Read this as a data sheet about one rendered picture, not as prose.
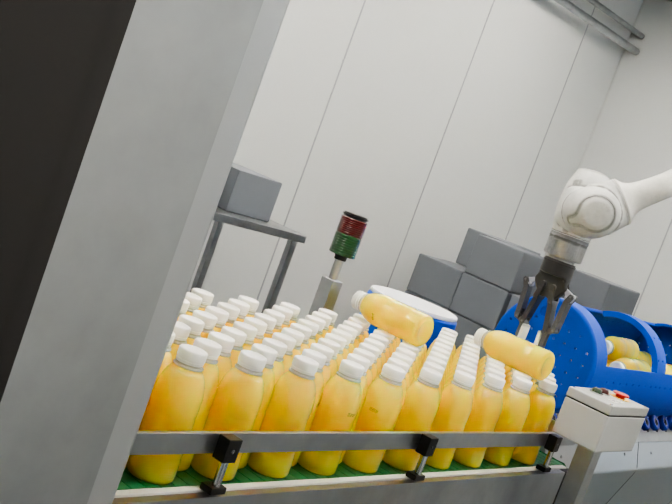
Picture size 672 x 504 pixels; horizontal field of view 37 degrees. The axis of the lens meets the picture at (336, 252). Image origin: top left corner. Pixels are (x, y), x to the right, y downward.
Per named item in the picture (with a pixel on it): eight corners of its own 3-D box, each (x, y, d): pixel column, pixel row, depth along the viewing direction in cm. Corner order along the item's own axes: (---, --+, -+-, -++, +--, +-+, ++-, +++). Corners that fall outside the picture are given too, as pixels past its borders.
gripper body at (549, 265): (584, 267, 230) (569, 305, 231) (552, 255, 235) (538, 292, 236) (570, 263, 224) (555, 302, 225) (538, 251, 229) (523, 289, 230)
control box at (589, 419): (632, 451, 215) (650, 407, 214) (594, 453, 199) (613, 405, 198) (591, 431, 221) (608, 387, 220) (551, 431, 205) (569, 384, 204)
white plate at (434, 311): (413, 309, 284) (412, 313, 284) (475, 324, 303) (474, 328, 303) (353, 278, 305) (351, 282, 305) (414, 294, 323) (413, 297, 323)
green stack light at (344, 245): (359, 261, 235) (367, 241, 234) (343, 257, 230) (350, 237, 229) (339, 252, 239) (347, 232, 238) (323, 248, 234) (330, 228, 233)
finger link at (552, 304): (556, 285, 231) (562, 286, 231) (547, 333, 231) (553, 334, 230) (549, 283, 228) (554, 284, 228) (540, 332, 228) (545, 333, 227)
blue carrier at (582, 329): (690, 433, 307) (727, 346, 304) (568, 433, 238) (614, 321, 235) (607, 393, 324) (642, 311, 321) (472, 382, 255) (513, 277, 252)
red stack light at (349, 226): (367, 241, 234) (373, 225, 234) (350, 236, 229) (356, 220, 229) (347, 232, 238) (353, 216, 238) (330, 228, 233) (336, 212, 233)
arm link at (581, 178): (545, 226, 235) (551, 229, 222) (569, 163, 233) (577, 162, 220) (589, 242, 234) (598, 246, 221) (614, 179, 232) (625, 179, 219)
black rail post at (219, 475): (224, 494, 136) (244, 440, 135) (209, 495, 134) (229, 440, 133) (214, 487, 137) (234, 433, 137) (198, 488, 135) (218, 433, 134)
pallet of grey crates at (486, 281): (574, 464, 656) (643, 293, 644) (506, 461, 598) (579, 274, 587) (440, 389, 739) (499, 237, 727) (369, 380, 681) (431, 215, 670)
